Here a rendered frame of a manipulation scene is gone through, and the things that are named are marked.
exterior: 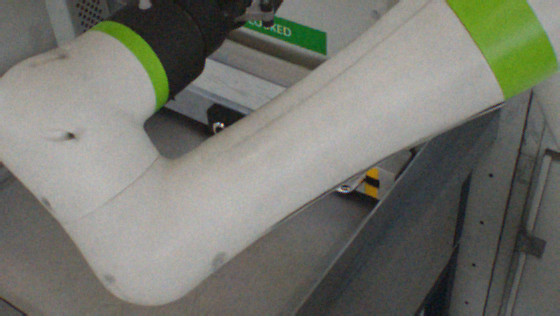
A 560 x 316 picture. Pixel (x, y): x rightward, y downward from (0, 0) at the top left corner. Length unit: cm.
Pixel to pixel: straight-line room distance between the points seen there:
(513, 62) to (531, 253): 84
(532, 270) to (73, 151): 100
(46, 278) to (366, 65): 60
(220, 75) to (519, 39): 60
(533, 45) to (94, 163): 34
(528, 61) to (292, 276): 50
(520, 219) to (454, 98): 81
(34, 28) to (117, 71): 75
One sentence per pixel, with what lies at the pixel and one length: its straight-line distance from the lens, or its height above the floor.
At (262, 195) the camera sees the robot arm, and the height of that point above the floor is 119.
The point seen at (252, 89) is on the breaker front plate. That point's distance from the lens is 107.
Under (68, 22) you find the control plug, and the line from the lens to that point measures 108.
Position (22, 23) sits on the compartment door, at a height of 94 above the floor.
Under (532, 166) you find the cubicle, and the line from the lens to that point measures 129.
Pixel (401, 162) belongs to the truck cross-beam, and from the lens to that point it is 101.
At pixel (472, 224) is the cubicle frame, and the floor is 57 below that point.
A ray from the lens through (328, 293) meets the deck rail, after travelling 93.
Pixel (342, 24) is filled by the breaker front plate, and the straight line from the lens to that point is 91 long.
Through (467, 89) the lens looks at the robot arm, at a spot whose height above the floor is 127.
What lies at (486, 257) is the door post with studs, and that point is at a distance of 148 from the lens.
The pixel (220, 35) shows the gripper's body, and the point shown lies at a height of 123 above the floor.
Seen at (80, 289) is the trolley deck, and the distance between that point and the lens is 101.
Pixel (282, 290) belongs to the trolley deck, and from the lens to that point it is 96.
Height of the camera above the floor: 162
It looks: 40 degrees down
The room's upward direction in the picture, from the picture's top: 4 degrees counter-clockwise
